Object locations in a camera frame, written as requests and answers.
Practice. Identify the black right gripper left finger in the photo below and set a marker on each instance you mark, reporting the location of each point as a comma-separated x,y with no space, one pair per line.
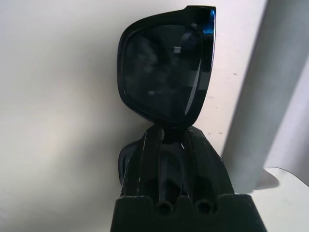
144,169

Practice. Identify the black sunglasses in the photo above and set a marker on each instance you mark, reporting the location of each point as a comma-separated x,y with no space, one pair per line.
164,72

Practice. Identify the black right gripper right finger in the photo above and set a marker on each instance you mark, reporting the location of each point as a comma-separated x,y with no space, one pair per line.
207,169

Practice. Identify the grey glasses case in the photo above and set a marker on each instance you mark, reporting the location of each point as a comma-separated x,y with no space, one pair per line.
265,96

